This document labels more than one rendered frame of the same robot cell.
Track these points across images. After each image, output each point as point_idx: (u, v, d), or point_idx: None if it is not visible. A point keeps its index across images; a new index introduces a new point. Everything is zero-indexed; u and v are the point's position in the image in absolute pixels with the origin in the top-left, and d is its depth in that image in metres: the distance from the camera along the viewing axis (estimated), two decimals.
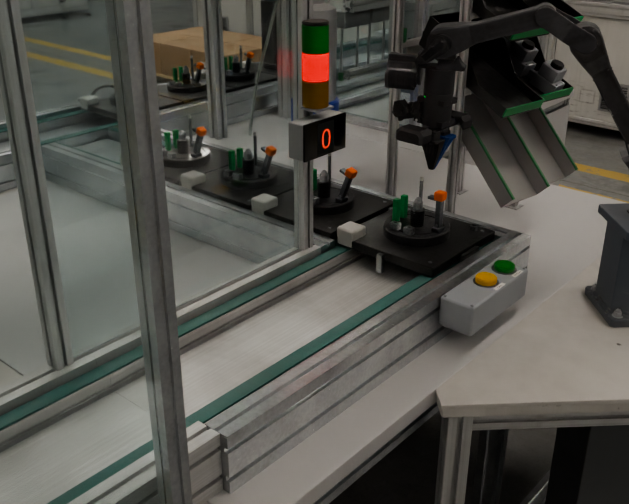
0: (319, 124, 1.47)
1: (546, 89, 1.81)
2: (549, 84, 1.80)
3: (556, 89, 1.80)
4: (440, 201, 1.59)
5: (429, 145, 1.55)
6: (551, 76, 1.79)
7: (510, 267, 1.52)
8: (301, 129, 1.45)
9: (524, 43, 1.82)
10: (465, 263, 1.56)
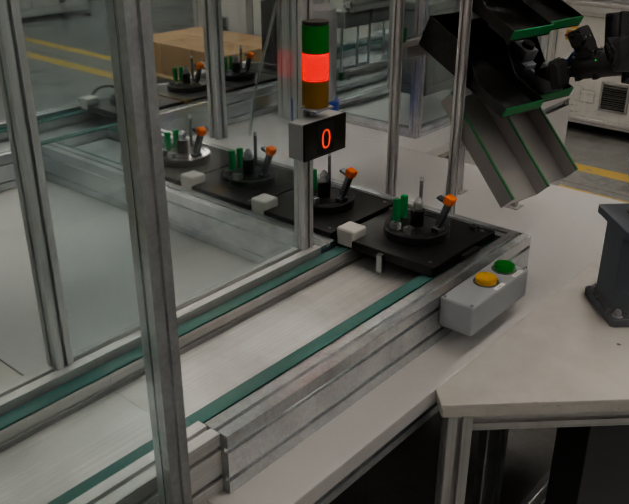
0: (319, 124, 1.47)
1: (546, 89, 1.81)
2: (549, 84, 1.80)
3: (556, 89, 1.80)
4: (448, 206, 1.58)
5: None
6: None
7: (510, 267, 1.52)
8: (301, 129, 1.45)
9: (524, 43, 1.82)
10: (465, 263, 1.56)
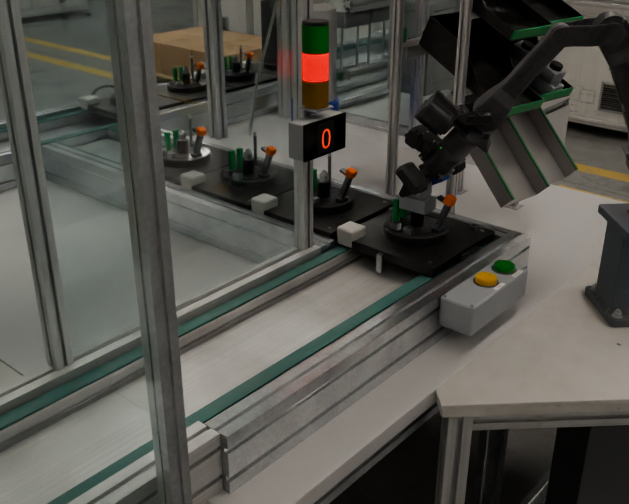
0: (319, 124, 1.47)
1: (417, 207, 1.62)
2: (417, 201, 1.61)
3: (427, 204, 1.61)
4: (448, 206, 1.58)
5: None
6: None
7: (510, 267, 1.52)
8: (301, 129, 1.45)
9: (552, 64, 1.78)
10: (465, 263, 1.56)
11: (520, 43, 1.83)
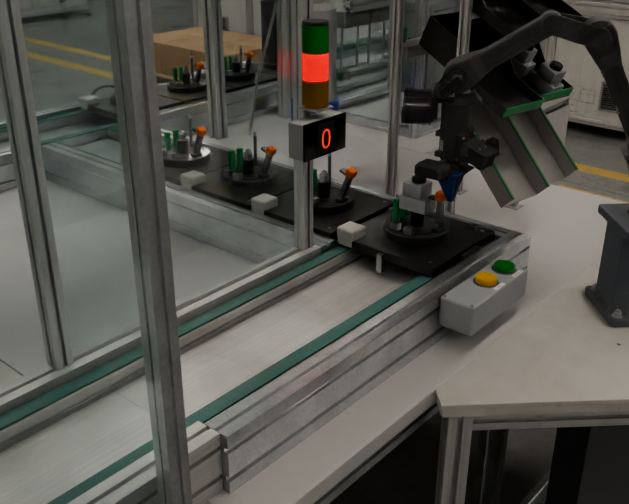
0: (319, 124, 1.47)
1: (417, 207, 1.62)
2: (418, 201, 1.61)
3: (427, 204, 1.61)
4: (441, 201, 1.59)
5: None
6: (416, 192, 1.61)
7: (510, 267, 1.52)
8: (301, 129, 1.45)
9: (552, 64, 1.78)
10: (465, 263, 1.56)
11: None
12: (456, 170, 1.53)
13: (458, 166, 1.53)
